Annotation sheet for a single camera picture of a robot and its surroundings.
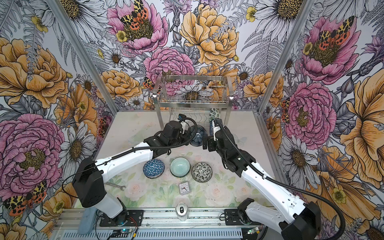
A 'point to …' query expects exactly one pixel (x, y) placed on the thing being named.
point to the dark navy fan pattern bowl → (201, 131)
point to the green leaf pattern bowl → (214, 113)
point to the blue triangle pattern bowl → (153, 168)
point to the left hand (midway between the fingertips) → (188, 135)
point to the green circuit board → (255, 230)
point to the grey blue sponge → (87, 221)
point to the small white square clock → (184, 188)
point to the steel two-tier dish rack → (202, 97)
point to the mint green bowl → (180, 167)
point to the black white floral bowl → (202, 172)
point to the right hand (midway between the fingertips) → (212, 139)
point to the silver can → (182, 211)
